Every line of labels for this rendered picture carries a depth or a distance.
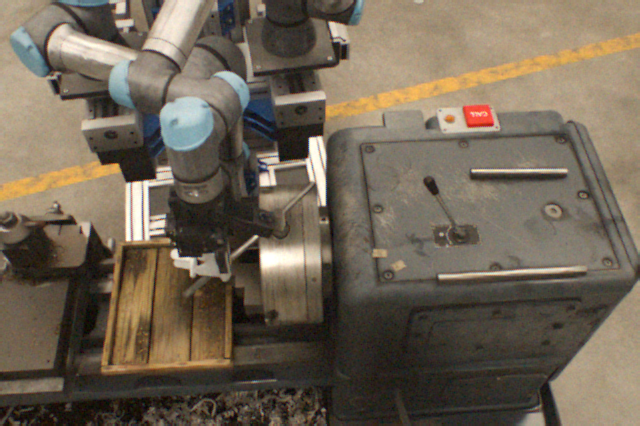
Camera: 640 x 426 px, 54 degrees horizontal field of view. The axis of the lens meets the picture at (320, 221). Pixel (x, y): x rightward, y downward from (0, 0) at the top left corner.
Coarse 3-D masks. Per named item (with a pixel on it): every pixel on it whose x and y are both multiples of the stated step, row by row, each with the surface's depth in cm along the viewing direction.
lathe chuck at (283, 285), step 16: (288, 192) 134; (272, 208) 130; (288, 224) 128; (272, 240) 127; (288, 240) 127; (272, 256) 126; (288, 256) 126; (272, 272) 127; (288, 272) 127; (304, 272) 127; (272, 288) 128; (288, 288) 128; (304, 288) 128; (272, 304) 130; (288, 304) 130; (304, 304) 130; (272, 320) 135; (288, 320) 134; (304, 320) 135
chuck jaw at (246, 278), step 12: (240, 264) 138; (252, 264) 138; (240, 276) 136; (252, 276) 136; (240, 288) 135; (252, 288) 135; (252, 300) 133; (252, 312) 135; (264, 312) 135; (276, 312) 133
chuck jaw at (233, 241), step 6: (264, 192) 136; (270, 192) 136; (246, 198) 137; (252, 198) 137; (246, 204) 135; (252, 204) 135; (228, 234) 138; (234, 234) 138; (240, 234) 138; (246, 234) 138; (252, 234) 138; (234, 240) 138; (240, 240) 138; (246, 240) 138; (234, 246) 139; (240, 246) 139; (252, 246) 139
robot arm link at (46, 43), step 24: (24, 24) 142; (48, 24) 141; (72, 24) 142; (24, 48) 140; (48, 48) 139; (72, 48) 138; (96, 48) 136; (120, 48) 135; (192, 48) 130; (48, 72) 144; (72, 72) 146; (96, 72) 137; (192, 72) 126; (216, 72) 129
